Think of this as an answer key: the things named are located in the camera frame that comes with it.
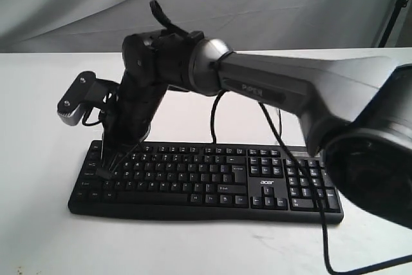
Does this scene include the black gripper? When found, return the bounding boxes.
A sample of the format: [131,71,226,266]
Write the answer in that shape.
[96,72,167,179]

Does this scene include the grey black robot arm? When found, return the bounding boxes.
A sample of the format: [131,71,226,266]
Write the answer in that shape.
[102,30,411,227]

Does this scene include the black acer keyboard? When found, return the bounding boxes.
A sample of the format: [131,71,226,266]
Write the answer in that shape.
[68,140,344,224]

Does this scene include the grey backdrop cloth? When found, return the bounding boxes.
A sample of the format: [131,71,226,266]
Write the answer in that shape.
[1,0,396,53]

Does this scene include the black tripod stand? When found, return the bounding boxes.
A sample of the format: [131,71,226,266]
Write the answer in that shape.
[377,0,409,48]

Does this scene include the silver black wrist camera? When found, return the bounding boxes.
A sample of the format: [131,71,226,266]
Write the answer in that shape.
[57,71,119,126]

